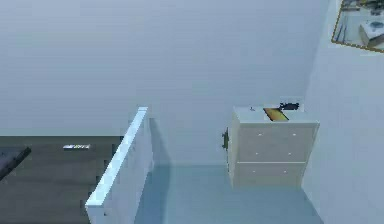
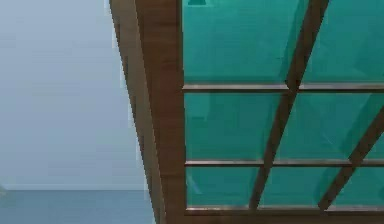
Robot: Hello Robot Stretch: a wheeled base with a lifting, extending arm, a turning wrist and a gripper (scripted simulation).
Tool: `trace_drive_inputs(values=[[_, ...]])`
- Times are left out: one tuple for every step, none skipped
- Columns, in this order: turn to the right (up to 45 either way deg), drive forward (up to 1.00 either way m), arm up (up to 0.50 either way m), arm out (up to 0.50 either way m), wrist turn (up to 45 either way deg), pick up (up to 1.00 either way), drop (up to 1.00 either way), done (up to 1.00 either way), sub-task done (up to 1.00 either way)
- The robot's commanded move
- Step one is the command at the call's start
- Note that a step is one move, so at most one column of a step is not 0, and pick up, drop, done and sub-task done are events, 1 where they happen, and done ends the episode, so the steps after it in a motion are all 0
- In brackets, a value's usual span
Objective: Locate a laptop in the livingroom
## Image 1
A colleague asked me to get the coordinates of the dark grey laptop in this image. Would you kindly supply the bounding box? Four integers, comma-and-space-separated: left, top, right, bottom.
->
0, 145, 32, 181

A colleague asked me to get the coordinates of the dark green object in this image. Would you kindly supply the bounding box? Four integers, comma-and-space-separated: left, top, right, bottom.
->
221, 127, 230, 151

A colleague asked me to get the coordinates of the yellow orange book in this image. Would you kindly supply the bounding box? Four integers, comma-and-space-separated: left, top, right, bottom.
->
262, 107, 290, 123

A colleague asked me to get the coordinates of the white chest of drawers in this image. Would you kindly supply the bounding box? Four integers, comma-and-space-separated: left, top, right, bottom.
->
227, 105, 321, 189

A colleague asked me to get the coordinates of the small black object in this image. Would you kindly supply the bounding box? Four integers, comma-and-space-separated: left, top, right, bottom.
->
279, 102, 301, 112

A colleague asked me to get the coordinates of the white remote control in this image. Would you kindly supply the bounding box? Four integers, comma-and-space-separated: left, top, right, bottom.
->
62, 143, 91, 150

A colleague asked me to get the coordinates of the dark wooden table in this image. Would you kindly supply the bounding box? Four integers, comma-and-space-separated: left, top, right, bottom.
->
0, 135, 125, 224

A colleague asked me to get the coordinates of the gold framed wall picture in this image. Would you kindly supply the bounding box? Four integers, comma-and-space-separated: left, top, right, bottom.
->
330, 0, 384, 54

